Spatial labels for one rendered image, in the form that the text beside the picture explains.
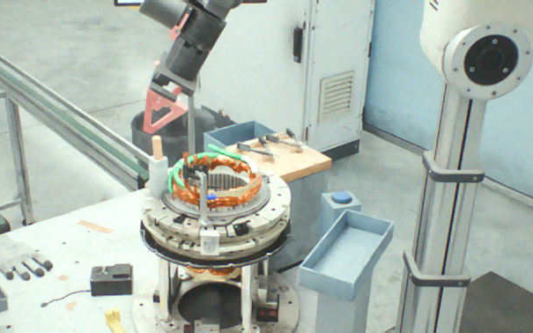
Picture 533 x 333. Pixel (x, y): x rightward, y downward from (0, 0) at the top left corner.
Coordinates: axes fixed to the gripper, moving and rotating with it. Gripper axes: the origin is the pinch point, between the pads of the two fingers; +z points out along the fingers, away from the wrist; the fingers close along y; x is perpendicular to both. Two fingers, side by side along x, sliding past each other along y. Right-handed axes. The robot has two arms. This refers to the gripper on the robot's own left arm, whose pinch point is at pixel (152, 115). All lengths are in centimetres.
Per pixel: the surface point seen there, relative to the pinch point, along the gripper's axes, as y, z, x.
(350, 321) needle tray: -4, 22, 55
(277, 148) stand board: -54, 15, 37
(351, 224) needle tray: -23, 11, 51
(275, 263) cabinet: -39, 37, 49
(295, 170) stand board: -42, 13, 40
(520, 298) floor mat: -131, 52, 184
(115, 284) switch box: -31, 56, 15
